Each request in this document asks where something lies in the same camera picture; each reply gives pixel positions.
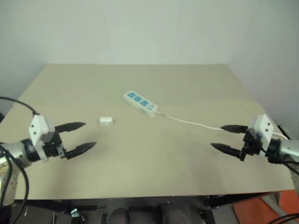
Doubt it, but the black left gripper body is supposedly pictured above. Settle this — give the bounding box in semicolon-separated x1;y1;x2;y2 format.
43;126;68;161

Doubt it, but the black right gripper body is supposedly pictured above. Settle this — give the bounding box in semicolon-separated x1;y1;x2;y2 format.
239;127;263;162

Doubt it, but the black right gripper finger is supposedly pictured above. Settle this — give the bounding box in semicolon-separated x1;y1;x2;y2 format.
220;125;248;134
210;142;242;157

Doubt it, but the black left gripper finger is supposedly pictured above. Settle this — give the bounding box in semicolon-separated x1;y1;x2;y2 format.
55;121;86;135
64;141;97;161

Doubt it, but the white plug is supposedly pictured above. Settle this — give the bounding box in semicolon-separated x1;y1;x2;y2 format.
99;117;116;127

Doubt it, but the white power strip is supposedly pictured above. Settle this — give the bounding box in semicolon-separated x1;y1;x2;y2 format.
123;90;158;118

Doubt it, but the orange floor mat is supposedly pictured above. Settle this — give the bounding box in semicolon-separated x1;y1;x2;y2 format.
232;190;299;224

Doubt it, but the dark rounded shape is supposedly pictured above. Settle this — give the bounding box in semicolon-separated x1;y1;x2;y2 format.
109;207;129;224

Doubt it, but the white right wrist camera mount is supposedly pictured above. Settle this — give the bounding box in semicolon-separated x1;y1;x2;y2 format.
247;114;275;153

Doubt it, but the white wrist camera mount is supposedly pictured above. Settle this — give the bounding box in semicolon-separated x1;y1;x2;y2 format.
247;114;275;153
28;114;56;162

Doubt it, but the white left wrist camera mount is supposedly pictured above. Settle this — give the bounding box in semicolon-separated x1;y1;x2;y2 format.
28;114;56;162

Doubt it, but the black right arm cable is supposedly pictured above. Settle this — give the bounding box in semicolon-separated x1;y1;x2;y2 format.
259;149;299;175

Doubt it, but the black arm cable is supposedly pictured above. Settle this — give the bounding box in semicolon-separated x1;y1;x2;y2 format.
259;149;299;175
0;96;41;116

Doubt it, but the white power cable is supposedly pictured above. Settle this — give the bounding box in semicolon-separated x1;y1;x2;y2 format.
155;112;291;139

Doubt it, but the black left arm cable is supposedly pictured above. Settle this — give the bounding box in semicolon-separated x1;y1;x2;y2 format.
0;96;41;116

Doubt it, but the black table frame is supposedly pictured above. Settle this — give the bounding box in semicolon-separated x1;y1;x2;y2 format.
14;191;285;224

